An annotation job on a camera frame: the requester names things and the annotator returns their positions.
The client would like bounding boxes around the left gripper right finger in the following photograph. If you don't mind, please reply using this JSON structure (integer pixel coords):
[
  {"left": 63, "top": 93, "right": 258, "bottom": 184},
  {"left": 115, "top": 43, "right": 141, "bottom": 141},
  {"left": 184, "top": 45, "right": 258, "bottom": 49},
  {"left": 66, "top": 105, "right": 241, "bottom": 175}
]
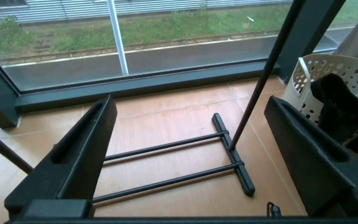
[{"left": 264, "top": 95, "right": 358, "bottom": 216}]

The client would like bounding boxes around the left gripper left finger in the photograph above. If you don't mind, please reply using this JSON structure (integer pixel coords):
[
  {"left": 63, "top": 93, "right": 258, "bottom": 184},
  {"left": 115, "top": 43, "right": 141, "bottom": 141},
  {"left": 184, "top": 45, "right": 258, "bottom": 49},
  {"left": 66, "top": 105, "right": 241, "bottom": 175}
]
[{"left": 4, "top": 95, "right": 118, "bottom": 218}]

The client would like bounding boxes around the heap of clothes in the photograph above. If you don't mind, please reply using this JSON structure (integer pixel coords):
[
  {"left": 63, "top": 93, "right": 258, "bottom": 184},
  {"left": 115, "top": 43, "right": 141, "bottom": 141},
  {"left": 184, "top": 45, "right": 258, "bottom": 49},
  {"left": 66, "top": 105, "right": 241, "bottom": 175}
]
[{"left": 310, "top": 73, "right": 358, "bottom": 160}]

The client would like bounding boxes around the black clothes rack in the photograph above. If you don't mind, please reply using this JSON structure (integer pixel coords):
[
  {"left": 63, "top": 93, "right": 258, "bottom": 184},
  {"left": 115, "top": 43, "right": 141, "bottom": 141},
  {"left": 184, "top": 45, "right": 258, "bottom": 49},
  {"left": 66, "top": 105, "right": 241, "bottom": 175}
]
[{"left": 0, "top": 0, "right": 304, "bottom": 205}]

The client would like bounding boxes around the white laundry basket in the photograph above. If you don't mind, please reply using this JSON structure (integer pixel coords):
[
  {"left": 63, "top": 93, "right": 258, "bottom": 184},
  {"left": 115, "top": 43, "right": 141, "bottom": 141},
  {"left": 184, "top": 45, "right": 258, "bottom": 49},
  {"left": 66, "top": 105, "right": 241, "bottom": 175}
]
[{"left": 283, "top": 54, "right": 358, "bottom": 125}]

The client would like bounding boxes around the window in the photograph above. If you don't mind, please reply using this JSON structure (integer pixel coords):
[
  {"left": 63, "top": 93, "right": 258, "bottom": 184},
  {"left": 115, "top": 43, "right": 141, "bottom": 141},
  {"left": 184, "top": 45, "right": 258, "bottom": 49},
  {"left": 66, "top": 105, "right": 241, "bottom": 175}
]
[{"left": 0, "top": 0, "right": 358, "bottom": 129}]

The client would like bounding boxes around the black cable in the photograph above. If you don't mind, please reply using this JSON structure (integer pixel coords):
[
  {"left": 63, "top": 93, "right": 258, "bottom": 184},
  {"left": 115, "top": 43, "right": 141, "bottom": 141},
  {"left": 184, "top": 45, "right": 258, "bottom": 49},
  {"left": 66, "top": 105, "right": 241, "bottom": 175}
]
[{"left": 265, "top": 201, "right": 283, "bottom": 218}]

